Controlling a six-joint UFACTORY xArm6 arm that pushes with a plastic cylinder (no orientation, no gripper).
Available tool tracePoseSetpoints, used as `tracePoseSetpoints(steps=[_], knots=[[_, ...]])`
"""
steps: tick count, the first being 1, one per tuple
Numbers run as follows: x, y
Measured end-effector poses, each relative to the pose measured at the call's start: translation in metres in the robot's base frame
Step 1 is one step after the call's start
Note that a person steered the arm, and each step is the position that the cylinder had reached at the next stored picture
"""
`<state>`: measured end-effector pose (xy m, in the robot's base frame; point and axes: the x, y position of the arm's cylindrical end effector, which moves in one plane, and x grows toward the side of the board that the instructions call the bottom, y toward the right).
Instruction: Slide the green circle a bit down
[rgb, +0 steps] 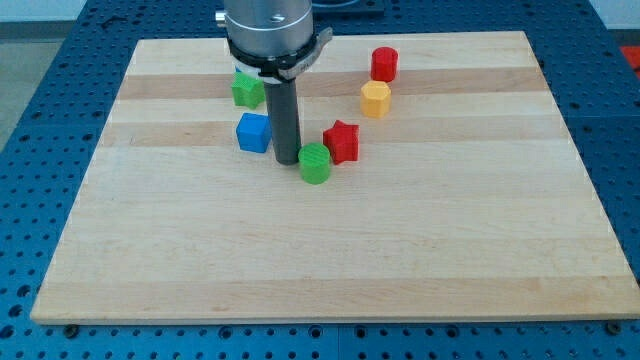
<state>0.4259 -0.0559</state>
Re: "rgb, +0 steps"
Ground light wooden board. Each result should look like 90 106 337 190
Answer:
31 31 639 325

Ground green star block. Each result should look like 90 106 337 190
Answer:
231 72 266 109

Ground red star block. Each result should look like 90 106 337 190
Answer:
323 120 359 165

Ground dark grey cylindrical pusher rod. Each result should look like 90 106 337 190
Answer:
264 80 301 165

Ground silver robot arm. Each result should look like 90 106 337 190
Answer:
214 0 333 165

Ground blue cube block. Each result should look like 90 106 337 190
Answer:
236 113 271 153

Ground red cylinder block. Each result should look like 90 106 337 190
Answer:
370 47 399 83

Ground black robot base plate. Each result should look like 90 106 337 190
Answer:
312 0 386 16

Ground yellow hexagon block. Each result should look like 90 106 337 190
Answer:
360 80 391 118

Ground green cylinder block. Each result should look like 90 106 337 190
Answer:
298 143 331 185

